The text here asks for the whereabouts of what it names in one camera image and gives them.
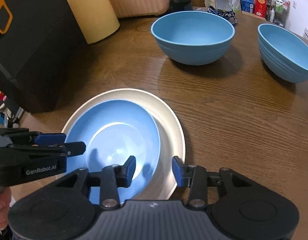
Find blue shallow bowl large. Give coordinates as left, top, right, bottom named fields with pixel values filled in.
left=66, top=100, right=161, bottom=202

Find cream round plate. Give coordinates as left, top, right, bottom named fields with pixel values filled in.
left=62, top=88, right=185, bottom=200

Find blue shallow bowl small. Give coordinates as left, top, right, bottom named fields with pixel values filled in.
left=85, top=121, right=160, bottom=183

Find blue deep bowl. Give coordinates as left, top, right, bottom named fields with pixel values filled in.
left=258, top=23, right=308, bottom=83
left=151, top=11, right=235, bottom=66

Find person left hand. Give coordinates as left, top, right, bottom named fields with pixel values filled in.
left=0, top=187, right=12, bottom=229

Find black paper gift bag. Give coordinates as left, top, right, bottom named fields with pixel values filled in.
left=0, top=0, right=85, bottom=113

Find yellow cylindrical kettle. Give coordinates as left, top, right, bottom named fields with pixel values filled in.
left=67, top=0, right=120, bottom=44

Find cardboard box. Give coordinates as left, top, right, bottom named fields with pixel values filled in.
left=241, top=11, right=266, bottom=21

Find black cup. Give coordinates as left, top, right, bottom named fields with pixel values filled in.
left=168, top=0, right=193, bottom=13

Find blue box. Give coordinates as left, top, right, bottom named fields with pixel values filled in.
left=240, top=0, right=254, bottom=14

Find red box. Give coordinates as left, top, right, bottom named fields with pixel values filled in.
left=253, top=0, right=267, bottom=18

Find blue black lanyard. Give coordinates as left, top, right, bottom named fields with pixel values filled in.
left=207, top=5, right=239, bottom=27

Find metal wire rack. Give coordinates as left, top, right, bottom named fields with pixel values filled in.
left=265, top=0, right=290, bottom=28

